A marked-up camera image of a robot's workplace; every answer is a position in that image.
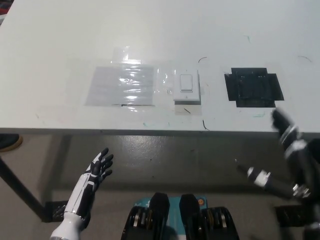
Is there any black table leg with foot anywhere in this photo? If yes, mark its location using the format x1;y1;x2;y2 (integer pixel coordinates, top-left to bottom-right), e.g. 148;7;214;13
0;154;74;224

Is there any black table foot plate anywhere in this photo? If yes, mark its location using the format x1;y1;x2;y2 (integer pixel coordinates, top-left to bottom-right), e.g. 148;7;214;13
274;204;309;229

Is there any black tape square patch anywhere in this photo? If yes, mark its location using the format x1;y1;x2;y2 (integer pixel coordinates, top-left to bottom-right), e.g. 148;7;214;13
223;67;285;109

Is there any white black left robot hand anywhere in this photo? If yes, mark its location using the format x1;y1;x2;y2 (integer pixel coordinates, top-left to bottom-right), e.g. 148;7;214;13
64;147;115;223

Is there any clear plastic film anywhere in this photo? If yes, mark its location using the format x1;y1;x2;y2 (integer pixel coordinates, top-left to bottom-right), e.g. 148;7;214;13
66;45;177;114

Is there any round dark tan-rimmed object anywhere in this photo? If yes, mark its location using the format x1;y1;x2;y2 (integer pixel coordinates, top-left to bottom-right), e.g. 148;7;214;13
0;133;24;153

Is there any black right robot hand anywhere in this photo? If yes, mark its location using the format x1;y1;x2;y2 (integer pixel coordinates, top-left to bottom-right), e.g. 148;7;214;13
236;106;314;200

